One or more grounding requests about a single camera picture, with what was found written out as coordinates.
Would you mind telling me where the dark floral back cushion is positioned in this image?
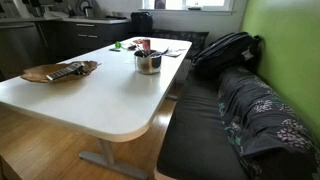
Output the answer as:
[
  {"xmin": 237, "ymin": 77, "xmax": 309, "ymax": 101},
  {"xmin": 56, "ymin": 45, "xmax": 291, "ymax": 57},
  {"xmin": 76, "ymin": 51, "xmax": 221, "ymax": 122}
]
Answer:
[{"xmin": 217, "ymin": 65, "xmax": 320, "ymax": 180}]

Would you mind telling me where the black backpack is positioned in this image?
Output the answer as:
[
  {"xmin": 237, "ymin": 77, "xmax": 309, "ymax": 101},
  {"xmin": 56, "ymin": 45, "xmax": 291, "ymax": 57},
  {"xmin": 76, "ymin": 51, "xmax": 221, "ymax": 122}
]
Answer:
[{"xmin": 190, "ymin": 31, "xmax": 263, "ymax": 80}]

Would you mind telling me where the dark patterned corner cushion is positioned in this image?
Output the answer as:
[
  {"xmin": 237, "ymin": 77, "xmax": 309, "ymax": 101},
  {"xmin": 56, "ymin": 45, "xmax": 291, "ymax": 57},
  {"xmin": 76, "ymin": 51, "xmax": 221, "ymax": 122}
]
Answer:
[{"xmin": 151, "ymin": 29, "xmax": 210, "ymax": 60}]

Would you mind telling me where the grey table leg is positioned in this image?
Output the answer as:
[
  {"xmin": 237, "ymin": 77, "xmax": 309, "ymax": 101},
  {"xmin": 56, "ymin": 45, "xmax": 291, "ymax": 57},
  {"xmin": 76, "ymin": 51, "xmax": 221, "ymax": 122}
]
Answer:
[{"xmin": 78, "ymin": 137, "xmax": 149, "ymax": 180}]

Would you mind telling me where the brown wooden leaf-shaped tray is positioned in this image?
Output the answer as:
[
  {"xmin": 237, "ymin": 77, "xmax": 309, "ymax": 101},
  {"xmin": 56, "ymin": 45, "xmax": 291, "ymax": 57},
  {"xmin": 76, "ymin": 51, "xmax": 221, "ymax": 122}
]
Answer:
[{"xmin": 19, "ymin": 59, "xmax": 99, "ymax": 84}]

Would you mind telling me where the dark bench seat cushion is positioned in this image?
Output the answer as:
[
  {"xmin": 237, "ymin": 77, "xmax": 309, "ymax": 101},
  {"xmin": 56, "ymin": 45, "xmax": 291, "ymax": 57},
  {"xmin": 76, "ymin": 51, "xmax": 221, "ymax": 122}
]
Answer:
[{"xmin": 156, "ymin": 70, "xmax": 250, "ymax": 180}]

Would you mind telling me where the steel saucepan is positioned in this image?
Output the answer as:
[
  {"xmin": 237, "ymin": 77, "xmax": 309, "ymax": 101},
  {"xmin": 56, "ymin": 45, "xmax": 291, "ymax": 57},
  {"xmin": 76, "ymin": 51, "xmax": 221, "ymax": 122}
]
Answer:
[{"xmin": 133, "ymin": 49, "xmax": 163, "ymax": 75}]

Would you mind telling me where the grey calculator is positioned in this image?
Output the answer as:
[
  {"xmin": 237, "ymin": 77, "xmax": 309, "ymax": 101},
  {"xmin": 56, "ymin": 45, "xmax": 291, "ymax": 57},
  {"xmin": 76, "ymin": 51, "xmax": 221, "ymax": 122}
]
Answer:
[{"xmin": 45, "ymin": 61, "xmax": 84, "ymax": 82}]

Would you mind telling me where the white framed window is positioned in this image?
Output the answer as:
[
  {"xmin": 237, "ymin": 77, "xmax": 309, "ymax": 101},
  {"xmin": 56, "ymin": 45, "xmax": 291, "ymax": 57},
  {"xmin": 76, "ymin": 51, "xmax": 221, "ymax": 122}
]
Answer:
[{"xmin": 138, "ymin": 0, "xmax": 236, "ymax": 15}]

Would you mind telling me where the red soda can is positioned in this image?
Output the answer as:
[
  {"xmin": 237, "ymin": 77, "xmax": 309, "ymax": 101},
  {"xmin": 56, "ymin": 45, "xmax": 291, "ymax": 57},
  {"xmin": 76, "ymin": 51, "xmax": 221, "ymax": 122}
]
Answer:
[{"xmin": 142, "ymin": 38, "xmax": 152, "ymax": 51}]

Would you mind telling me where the small windowsill ornament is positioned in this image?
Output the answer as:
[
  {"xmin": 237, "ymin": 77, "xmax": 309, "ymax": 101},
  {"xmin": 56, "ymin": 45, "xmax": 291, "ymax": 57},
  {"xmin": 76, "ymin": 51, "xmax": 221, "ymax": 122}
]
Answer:
[{"xmin": 187, "ymin": 2, "xmax": 202, "ymax": 11}]

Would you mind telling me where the silver utensil in saucepan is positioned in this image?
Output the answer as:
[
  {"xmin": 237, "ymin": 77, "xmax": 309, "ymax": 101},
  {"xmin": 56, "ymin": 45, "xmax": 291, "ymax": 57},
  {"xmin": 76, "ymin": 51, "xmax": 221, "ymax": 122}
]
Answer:
[{"xmin": 134, "ymin": 44, "xmax": 170, "ymax": 59}]

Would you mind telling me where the black bag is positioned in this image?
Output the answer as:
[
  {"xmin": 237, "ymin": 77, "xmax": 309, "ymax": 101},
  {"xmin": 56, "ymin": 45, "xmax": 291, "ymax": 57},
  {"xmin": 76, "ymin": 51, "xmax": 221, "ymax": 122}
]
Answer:
[{"xmin": 130, "ymin": 11, "xmax": 155, "ymax": 35}]

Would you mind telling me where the steel kettle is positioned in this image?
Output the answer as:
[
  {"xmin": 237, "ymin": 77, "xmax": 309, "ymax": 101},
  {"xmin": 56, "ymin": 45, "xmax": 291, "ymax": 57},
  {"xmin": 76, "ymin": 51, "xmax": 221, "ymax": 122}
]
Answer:
[{"xmin": 78, "ymin": 0, "xmax": 95, "ymax": 19}]

